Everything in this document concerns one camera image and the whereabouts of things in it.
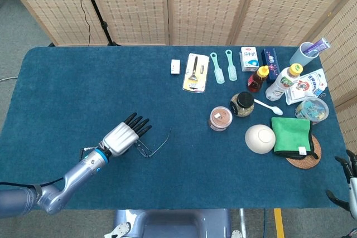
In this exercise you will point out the blue binder clips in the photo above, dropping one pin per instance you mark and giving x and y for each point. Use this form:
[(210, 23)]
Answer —
[(319, 92)]

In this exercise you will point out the white blue milk carton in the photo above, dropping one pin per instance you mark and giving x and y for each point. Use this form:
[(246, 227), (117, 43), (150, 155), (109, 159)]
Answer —
[(249, 59)]

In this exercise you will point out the white printed snack bag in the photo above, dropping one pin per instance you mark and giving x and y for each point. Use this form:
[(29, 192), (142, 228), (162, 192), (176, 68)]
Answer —
[(302, 87)]

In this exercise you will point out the small white box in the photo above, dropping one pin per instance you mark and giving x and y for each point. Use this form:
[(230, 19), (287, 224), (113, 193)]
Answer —
[(175, 67)]

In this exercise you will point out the black wire-frame eyeglasses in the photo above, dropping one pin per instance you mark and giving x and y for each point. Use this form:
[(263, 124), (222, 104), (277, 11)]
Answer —
[(142, 149)]

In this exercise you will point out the grey-blue cup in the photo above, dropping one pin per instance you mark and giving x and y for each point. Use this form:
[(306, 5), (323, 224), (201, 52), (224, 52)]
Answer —
[(298, 58)]

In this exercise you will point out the mint green brush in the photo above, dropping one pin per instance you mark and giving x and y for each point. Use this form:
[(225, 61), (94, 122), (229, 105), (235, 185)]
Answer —
[(219, 75), (232, 72)]

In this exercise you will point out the blue felt table cover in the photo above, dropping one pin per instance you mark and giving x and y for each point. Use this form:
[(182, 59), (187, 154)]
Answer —
[(139, 82)]

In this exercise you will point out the green cloth with black edge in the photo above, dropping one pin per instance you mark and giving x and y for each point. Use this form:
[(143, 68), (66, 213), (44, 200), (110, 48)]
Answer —
[(290, 135)]

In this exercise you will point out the purple toothpaste tube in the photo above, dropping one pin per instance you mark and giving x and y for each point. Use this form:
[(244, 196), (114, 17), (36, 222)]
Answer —
[(318, 47)]

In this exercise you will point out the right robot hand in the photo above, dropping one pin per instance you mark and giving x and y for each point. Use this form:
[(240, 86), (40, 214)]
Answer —
[(354, 193)]

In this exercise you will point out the black tripod stand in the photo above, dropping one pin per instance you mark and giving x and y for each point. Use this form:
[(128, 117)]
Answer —
[(104, 25)]

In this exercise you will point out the bamboo folding screen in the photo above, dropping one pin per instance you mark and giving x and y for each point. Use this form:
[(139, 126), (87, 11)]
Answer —
[(209, 6)]

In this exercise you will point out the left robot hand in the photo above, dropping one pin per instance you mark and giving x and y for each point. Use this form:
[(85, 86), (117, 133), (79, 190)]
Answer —
[(121, 139)]

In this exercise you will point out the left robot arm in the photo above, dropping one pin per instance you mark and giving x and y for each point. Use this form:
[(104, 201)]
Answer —
[(75, 172)]

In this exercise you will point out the jar of brown powder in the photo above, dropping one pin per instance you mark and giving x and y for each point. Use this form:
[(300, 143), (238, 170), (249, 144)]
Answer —
[(221, 116)]

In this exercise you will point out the round woven coaster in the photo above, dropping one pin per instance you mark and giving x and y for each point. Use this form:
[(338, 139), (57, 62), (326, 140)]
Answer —
[(302, 162)]

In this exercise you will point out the white drink bottle yellow cap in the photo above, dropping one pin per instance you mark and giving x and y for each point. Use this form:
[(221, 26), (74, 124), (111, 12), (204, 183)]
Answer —
[(279, 86)]

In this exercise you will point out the razor in yellow blister pack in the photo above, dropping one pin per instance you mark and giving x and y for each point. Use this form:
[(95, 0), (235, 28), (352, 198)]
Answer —
[(195, 73)]

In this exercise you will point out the clear tub of binder clips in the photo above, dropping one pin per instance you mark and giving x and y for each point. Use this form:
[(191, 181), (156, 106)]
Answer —
[(312, 109)]

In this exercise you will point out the dark blue box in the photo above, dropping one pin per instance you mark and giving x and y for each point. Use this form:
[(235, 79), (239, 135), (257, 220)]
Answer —
[(270, 62)]

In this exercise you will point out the white plastic spoon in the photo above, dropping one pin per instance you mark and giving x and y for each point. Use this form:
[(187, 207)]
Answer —
[(276, 110)]

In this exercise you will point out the honey bottle with yellow cap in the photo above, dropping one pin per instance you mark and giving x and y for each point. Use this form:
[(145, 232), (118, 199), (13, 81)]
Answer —
[(255, 82)]

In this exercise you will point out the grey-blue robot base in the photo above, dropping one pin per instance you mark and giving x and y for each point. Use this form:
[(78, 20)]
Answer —
[(173, 224)]

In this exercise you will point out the white upturned bowl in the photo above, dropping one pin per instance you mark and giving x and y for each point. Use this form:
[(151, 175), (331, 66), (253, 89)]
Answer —
[(259, 139)]

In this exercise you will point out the yellow floor tape strip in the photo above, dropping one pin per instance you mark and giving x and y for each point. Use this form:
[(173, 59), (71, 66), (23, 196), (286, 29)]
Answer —
[(279, 224)]

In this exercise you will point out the glass jar with black lid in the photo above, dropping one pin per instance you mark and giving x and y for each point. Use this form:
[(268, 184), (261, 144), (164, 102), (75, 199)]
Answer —
[(245, 100)]

